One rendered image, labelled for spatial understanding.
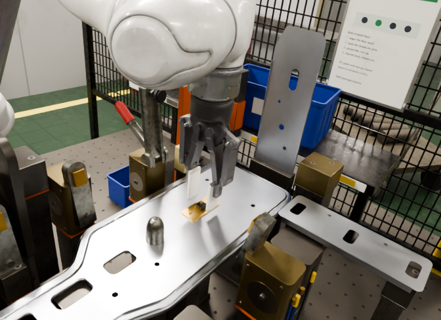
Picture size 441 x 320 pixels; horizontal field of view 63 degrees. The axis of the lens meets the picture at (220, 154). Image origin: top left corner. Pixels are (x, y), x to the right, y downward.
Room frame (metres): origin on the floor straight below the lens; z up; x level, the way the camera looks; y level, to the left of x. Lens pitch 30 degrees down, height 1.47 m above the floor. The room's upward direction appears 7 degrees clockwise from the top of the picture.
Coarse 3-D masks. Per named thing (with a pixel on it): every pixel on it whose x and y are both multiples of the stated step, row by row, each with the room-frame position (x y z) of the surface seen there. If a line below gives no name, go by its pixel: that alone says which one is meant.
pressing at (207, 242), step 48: (240, 192) 0.66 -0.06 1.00; (288, 192) 0.69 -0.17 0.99; (96, 240) 0.46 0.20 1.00; (144, 240) 0.48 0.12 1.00; (192, 240) 0.49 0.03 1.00; (240, 240) 0.51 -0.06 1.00; (48, 288) 0.35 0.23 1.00; (96, 288) 0.37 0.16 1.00; (144, 288) 0.38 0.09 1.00; (192, 288) 0.39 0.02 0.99
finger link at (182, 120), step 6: (180, 120) 0.61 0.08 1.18; (180, 126) 0.61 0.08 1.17; (180, 132) 0.61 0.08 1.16; (186, 132) 0.61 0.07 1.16; (192, 132) 0.62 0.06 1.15; (180, 138) 0.61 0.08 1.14; (186, 138) 0.61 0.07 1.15; (180, 144) 0.61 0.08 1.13; (186, 144) 0.61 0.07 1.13; (180, 150) 0.61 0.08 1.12; (186, 150) 0.61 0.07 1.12; (180, 156) 0.61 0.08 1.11; (180, 162) 0.61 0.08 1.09
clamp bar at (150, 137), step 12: (144, 96) 0.66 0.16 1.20; (156, 96) 0.65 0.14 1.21; (144, 108) 0.66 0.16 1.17; (156, 108) 0.68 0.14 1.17; (144, 120) 0.66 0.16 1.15; (156, 120) 0.68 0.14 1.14; (144, 132) 0.66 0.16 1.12; (156, 132) 0.68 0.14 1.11; (144, 144) 0.66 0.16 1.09; (156, 144) 0.68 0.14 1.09
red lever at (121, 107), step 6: (120, 102) 0.73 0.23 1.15; (120, 108) 0.72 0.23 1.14; (126, 108) 0.73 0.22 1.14; (120, 114) 0.72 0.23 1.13; (126, 114) 0.72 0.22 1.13; (126, 120) 0.71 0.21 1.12; (132, 120) 0.71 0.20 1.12; (132, 126) 0.70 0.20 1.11; (138, 126) 0.71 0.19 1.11; (138, 132) 0.69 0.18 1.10; (138, 138) 0.69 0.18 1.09; (156, 150) 0.68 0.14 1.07; (156, 156) 0.66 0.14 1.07
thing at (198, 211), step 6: (204, 198) 0.62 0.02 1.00; (198, 204) 0.59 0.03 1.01; (204, 204) 0.59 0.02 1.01; (186, 210) 0.57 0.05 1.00; (192, 210) 0.57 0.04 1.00; (198, 210) 0.58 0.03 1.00; (204, 210) 0.58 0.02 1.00; (186, 216) 0.55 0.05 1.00; (192, 216) 0.56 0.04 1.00; (198, 216) 0.56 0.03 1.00
